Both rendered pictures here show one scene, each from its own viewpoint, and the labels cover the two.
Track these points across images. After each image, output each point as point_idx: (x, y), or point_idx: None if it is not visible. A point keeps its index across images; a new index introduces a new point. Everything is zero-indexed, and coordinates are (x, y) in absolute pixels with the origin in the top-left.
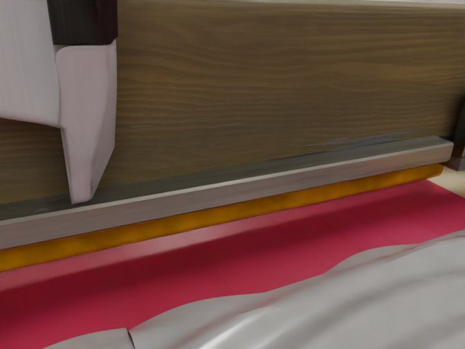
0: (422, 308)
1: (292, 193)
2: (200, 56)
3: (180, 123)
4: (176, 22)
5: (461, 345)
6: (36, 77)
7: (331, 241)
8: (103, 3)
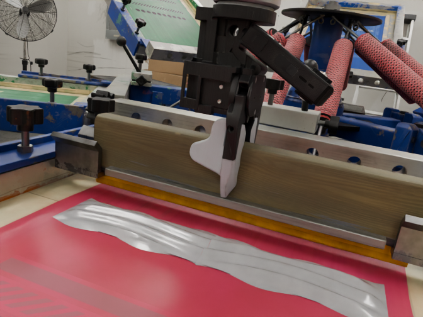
0: (298, 273)
1: (305, 232)
2: (269, 168)
3: (259, 186)
4: (263, 157)
5: (291, 280)
6: (219, 163)
7: (306, 255)
8: (232, 152)
